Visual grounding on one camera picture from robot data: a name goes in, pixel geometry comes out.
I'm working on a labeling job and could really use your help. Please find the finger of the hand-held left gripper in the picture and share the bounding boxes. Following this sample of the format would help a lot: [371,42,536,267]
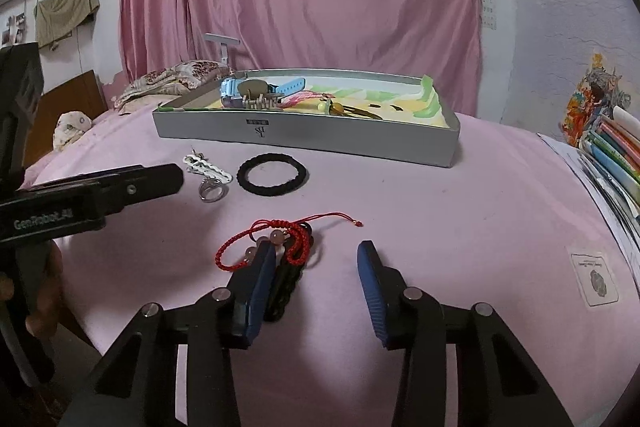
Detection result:
[97,163,184,214]

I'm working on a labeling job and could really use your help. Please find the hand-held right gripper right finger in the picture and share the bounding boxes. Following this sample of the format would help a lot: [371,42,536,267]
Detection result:
[356,239,576,427]

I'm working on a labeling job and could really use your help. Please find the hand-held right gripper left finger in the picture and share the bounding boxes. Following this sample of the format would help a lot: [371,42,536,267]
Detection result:
[60,242,278,427]

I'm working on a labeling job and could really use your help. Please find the black braided bracelet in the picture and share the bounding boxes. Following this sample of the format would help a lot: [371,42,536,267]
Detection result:
[262,222,321,324]

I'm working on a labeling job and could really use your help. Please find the white hair clip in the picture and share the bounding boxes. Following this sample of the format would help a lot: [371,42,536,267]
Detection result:
[182,152,233,184]

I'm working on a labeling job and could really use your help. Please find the silver ring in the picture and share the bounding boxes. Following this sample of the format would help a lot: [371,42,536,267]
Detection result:
[198,177,230,204]

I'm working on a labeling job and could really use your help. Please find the red string bracelet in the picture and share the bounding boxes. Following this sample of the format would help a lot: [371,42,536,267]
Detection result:
[216,212,364,272]

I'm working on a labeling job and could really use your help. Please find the black hair tie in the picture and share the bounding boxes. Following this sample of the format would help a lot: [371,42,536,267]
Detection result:
[236,153,311,196]

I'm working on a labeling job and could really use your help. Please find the blue watch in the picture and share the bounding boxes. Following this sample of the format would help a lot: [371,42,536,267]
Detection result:
[220,77,307,110]

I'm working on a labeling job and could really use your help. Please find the beige hair claw clip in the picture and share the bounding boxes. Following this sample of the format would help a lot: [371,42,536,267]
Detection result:
[236,79,281,111]

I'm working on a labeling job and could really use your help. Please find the grey cardboard box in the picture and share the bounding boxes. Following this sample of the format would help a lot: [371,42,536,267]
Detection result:
[152,68,463,169]

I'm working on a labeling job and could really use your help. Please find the brown cord bead bracelet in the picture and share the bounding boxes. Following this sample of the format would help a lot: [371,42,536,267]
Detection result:
[317,99,386,120]

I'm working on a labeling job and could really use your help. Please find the person's left hand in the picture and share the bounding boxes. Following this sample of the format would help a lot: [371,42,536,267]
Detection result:
[27,247,65,340]

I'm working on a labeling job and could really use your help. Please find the pink bed sheet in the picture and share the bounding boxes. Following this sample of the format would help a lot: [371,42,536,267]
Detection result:
[90,104,161,132]

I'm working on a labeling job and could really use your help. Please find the cream crumpled cloth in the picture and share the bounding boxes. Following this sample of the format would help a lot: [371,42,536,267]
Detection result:
[52,111,93,152]

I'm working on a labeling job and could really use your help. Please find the floral pillow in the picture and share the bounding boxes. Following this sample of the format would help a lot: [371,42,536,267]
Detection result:
[114,59,236,110]

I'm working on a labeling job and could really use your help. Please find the wooden headboard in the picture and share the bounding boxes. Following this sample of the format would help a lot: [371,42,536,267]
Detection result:
[25,69,108,168]

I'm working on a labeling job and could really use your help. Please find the pink tablecloth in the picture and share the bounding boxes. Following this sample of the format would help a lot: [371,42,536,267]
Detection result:
[25,109,640,427]

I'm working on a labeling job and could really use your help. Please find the white desk lamp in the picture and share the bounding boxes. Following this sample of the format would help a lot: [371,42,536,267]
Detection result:
[204,33,241,68]

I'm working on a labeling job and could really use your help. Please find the olive hanging cloth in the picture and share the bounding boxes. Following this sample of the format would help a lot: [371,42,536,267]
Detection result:
[34,0,101,50]

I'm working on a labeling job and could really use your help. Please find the white square label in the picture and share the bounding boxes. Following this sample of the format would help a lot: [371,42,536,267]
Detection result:
[566,247,621,308]

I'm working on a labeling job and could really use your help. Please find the stack of books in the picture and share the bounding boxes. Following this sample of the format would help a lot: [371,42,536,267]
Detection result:
[580,104,640,212]

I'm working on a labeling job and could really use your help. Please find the wall photos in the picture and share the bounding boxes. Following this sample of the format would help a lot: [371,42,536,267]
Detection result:
[0,12,27,48]

